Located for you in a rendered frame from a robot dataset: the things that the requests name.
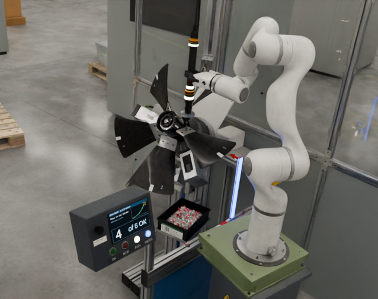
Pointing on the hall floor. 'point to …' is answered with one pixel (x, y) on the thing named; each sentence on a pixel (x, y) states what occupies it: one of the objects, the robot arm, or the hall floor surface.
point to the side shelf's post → (225, 194)
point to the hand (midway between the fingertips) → (191, 73)
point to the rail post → (147, 292)
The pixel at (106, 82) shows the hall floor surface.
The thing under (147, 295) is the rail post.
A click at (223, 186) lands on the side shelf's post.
